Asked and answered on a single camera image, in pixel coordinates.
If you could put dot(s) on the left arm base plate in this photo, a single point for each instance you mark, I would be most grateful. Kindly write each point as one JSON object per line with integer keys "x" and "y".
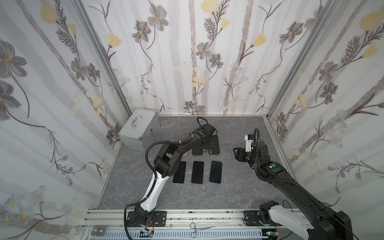
{"x": 158, "y": 219}

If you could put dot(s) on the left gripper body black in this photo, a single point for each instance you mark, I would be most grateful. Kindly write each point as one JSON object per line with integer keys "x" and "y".
{"x": 205, "y": 141}

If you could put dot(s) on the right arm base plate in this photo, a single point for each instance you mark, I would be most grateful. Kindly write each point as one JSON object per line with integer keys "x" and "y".
{"x": 252, "y": 218}

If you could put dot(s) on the phone with black screen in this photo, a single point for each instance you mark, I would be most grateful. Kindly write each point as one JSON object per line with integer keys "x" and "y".
{"x": 179, "y": 176}

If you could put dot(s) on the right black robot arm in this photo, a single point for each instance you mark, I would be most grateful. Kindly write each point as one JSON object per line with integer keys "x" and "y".
{"x": 318, "y": 220}

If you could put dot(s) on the silver first aid case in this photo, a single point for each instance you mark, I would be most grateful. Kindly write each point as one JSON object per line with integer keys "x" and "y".
{"x": 140, "y": 130}

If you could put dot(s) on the black phone case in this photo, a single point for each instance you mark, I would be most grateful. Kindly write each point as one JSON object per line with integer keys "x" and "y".
{"x": 197, "y": 151}
{"x": 213, "y": 146}

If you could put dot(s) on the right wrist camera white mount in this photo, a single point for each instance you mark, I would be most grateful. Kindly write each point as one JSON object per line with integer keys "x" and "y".
{"x": 249, "y": 140}

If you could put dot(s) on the metal scissors forceps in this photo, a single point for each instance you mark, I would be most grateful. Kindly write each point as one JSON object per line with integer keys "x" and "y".
{"x": 195, "y": 230}

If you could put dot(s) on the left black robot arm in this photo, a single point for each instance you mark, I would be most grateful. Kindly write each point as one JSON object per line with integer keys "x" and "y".
{"x": 164, "y": 159}

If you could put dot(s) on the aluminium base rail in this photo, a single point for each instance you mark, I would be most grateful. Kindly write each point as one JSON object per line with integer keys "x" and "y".
{"x": 228, "y": 223}

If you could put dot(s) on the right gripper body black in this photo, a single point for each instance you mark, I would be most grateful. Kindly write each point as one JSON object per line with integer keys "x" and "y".
{"x": 241, "y": 154}

